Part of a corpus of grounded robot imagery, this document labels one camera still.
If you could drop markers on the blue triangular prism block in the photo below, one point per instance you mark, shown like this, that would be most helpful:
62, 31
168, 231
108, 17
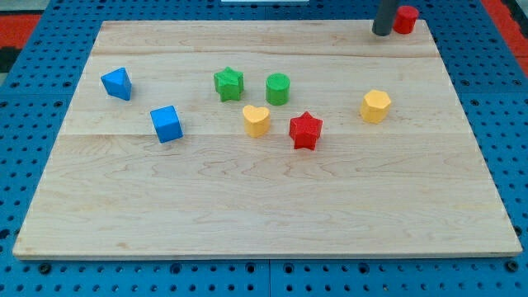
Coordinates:
117, 84

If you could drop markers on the blue cube block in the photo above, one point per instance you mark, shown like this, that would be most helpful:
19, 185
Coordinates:
166, 124

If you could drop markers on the yellow hexagon block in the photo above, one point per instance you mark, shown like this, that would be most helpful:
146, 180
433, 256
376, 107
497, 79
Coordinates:
375, 106

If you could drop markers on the red star block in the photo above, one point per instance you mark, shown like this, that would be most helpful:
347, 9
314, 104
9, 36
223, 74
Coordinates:
305, 131

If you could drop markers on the green star block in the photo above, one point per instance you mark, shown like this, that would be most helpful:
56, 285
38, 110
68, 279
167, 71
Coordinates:
229, 84

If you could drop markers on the green cylinder block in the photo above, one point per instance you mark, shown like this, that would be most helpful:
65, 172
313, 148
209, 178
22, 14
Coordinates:
277, 89

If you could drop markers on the light wooden board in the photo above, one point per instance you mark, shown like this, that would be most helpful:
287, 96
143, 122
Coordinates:
413, 186

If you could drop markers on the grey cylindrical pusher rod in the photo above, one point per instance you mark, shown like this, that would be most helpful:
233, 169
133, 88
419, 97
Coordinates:
384, 18

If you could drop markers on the yellow heart block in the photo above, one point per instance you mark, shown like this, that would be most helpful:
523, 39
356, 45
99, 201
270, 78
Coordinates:
256, 120

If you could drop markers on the red cylinder block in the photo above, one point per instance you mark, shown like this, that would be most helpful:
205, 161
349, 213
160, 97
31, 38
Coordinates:
405, 19

